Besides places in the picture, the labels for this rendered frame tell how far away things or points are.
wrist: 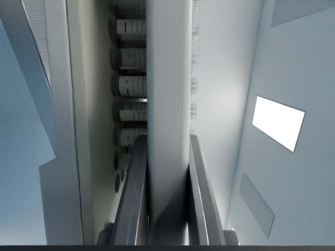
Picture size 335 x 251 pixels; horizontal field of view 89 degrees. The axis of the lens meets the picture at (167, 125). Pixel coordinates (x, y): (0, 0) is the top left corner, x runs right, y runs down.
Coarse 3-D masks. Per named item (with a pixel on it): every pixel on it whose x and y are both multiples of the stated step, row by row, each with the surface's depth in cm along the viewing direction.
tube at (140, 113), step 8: (120, 104) 11; (128, 104) 11; (136, 104) 11; (144, 104) 12; (192, 104) 12; (112, 112) 11; (120, 112) 11; (128, 112) 11; (136, 112) 11; (144, 112) 11; (192, 112) 11; (120, 120) 12; (128, 120) 12; (136, 120) 12; (144, 120) 12; (192, 120) 12
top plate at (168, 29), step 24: (168, 0) 7; (168, 24) 7; (168, 48) 7; (168, 72) 7; (168, 96) 7; (168, 120) 8; (168, 144) 8; (168, 168) 8; (168, 192) 8; (168, 216) 8; (168, 240) 8
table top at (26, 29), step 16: (0, 0) 21; (16, 0) 21; (32, 0) 23; (0, 16) 22; (16, 16) 22; (32, 16) 23; (16, 32) 23; (32, 32) 23; (16, 48) 24; (32, 48) 24; (32, 64) 25; (48, 64) 26; (32, 80) 26; (48, 80) 26; (32, 96) 27; (48, 96) 27; (48, 112) 28; (48, 128) 30
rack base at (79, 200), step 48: (48, 0) 7; (96, 0) 9; (48, 48) 7; (96, 48) 9; (96, 96) 9; (96, 144) 9; (48, 192) 8; (96, 192) 9; (48, 240) 8; (96, 240) 9
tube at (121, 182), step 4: (116, 176) 12; (120, 176) 12; (124, 176) 12; (116, 180) 12; (120, 180) 12; (124, 180) 12; (116, 184) 12; (120, 184) 12; (116, 188) 12; (120, 188) 12; (116, 192) 12; (120, 192) 12
